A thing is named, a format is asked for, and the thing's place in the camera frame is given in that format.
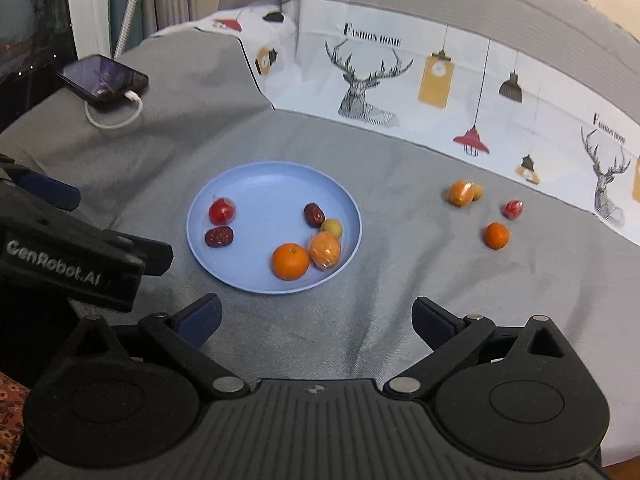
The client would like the blue round plate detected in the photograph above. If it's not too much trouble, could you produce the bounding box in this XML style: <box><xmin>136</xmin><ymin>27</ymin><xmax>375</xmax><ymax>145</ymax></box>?
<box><xmin>186</xmin><ymin>161</ymin><xmax>363</xmax><ymax>295</ymax></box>

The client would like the floral patterned clothing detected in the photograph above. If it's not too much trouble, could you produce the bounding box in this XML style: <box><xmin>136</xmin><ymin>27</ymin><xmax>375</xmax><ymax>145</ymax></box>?
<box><xmin>0</xmin><ymin>372</ymin><xmax>27</xmax><ymax>468</ymax></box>

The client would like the plastic-wrapped red fruit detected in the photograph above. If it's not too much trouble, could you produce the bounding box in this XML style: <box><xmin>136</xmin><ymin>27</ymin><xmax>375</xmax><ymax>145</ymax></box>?
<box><xmin>208</xmin><ymin>197</ymin><xmax>237</xmax><ymax>226</ymax></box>

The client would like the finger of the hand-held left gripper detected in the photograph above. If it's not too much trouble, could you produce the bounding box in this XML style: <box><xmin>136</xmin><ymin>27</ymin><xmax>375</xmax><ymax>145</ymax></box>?
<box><xmin>102</xmin><ymin>229</ymin><xmax>174</xmax><ymax>277</ymax></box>
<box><xmin>0</xmin><ymin>155</ymin><xmax>82</xmax><ymax>212</ymax></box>

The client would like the striped metal pole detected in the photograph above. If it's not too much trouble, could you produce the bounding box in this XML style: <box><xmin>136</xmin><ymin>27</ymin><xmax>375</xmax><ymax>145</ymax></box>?
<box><xmin>112</xmin><ymin>0</ymin><xmax>149</xmax><ymax>59</ymax></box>

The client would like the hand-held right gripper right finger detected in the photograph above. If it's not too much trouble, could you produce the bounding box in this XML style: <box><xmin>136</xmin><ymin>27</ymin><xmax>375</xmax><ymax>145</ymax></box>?
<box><xmin>382</xmin><ymin>296</ymin><xmax>573</xmax><ymax>402</ymax></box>

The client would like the plastic-wrapped orange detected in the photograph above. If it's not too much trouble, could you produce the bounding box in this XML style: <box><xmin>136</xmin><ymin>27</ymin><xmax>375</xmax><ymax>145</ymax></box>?
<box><xmin>308</xmin><ymin>232</ymin><xmax>342</xmax><ymax>270</ymax></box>

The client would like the black smartphone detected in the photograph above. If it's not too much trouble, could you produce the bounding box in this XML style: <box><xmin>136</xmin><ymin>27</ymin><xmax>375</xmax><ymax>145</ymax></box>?
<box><xmin>55</xmin><ymin>54</ymin><xmax>150</xmax><ymax>106</ymax></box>

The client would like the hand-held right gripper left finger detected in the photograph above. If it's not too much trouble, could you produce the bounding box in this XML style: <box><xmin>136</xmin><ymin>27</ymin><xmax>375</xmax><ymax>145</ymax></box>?
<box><xmin>64</xmin><ymin>293</ymin><xmax>251</xmax><ymax>402</ymax></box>

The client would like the deer print white blanket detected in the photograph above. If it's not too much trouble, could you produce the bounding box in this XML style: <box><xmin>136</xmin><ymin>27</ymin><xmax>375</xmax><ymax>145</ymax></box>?
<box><xmin>192</xmin><ymin>0</ymin><xmax>640</xmax><ymax>246</ymax></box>

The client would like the white charging cable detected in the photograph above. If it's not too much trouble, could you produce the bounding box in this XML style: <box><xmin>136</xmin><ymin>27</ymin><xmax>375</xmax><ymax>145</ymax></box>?
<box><xmin>84</xmin><ymin>90</ymin><xmax>145</xmax><ymax>131</ymax></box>

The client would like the small orange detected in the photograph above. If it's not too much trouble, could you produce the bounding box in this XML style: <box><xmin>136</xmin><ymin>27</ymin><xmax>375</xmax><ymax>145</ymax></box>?
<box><xmin>446</xmin><ymin>180</ymin><xmax>475</xmax><ymax>208</ymax></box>
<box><xmin>483</xmin><ymin>222</ymin><xmax>511</xmax><ymax>250</ymax></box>
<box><xmin>271</xmin><ymin>243</ymin><xmax>311</xmax><ymax>282</ymax></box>

